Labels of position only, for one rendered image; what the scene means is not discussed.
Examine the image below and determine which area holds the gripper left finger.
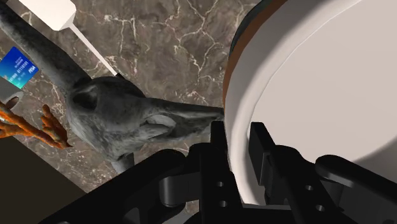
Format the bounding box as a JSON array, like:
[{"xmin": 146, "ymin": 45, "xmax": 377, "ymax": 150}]
[{"xmin": 38, "ymin": 120, "xmax": 244, "ymax": 224}]

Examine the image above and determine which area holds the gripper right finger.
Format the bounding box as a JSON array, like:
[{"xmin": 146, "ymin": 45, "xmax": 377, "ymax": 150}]
[{"xmin": 249, "ymin": 122, "xmax": 397, "ymax": 224}]

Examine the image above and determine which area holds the white bowl with brown rim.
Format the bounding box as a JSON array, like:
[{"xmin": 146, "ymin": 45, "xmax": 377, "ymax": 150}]
[{"xmin": 222, "ymin": 0, "xmax": 397, "ymax": 207}]

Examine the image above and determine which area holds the grey animal figure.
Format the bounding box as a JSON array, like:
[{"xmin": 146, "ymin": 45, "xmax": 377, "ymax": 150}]
[{"xmin": 0, "ymin": 2, "xmax": 225, "ymax": 174}]

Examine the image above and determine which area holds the orange coral-shaped figure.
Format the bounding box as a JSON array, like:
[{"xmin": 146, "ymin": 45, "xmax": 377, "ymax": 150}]
[{"xmin": 0, "ymin": 101, "xmax": 73, "ymax": 150}]

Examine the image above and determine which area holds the white spatula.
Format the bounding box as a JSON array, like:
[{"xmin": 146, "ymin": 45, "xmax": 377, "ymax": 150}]
[{"xmin": 17, "ymin": 0, "xmax": 119, "ymax": 77}]

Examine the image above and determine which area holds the blue card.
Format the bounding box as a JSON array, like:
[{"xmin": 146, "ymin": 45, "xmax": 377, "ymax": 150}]
[{"xmin": 0, "ymin": 46, "xmax": 40, "ymax": 90}]

